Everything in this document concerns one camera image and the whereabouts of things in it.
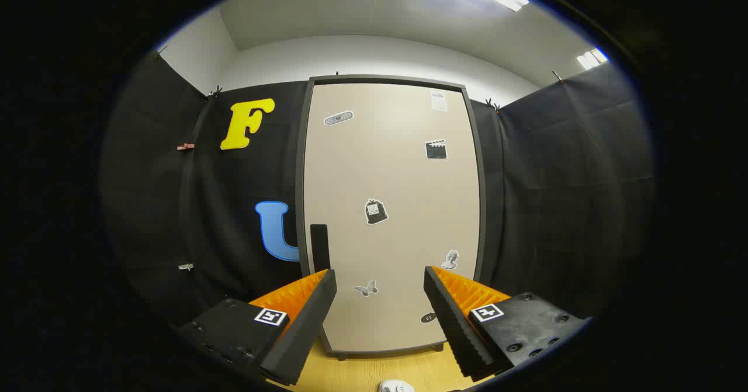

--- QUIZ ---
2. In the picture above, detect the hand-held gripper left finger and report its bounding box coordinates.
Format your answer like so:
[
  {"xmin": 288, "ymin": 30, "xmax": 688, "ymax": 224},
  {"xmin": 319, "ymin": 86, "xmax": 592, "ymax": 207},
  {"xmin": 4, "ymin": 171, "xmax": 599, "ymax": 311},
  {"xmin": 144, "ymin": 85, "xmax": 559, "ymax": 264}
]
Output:
[{"xmin": 175, "ymin": 268, "xmax": 338, "ymax": 387}]

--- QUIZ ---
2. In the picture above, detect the black backdrop cloth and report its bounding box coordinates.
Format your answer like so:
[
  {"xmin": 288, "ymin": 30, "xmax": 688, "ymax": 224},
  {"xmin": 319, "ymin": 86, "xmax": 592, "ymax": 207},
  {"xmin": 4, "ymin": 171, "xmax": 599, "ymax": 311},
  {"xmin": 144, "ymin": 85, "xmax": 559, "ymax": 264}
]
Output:
[{"xmin": 99, "ymin": 50, "xmax": 655, "ymax": 329}]

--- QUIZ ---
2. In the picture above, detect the grey shoe cabinet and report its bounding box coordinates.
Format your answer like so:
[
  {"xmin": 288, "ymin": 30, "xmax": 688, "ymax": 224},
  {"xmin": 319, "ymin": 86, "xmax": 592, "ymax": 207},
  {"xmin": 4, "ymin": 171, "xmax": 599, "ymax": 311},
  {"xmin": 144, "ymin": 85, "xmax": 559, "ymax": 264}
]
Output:
[{"xmin": 295, "ymin": 75, "xmax": 487, "ymax": 361}]

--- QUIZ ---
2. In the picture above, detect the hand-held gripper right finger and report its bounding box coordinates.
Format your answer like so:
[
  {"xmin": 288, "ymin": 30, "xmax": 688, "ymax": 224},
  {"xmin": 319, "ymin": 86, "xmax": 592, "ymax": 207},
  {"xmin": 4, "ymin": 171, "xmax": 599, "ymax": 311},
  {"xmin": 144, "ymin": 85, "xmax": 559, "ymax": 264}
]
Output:
[{"xmin": 423, "ymin": 265, "xmax": 588, "ymax": 382}]

